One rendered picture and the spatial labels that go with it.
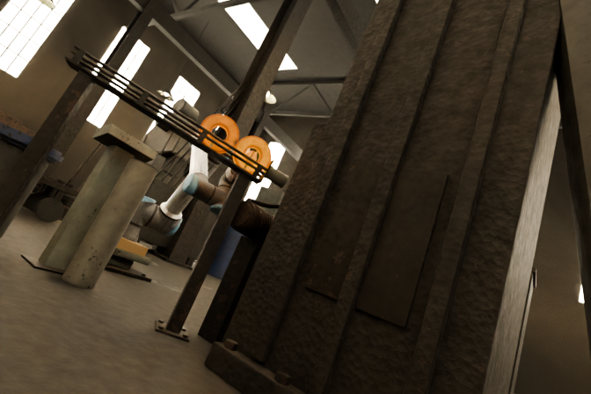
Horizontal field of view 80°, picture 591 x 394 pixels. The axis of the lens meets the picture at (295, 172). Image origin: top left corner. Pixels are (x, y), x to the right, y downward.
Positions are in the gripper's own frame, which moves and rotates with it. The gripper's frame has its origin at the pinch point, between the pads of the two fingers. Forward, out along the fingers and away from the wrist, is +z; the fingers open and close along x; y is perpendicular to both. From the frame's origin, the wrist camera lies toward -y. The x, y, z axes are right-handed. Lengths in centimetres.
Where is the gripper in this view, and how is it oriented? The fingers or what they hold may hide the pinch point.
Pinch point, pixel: (251, 154)
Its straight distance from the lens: 146.7
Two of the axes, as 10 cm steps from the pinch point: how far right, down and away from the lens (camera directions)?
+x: 8.6, 4.5, 2.6
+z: 4.5, -4.1, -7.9
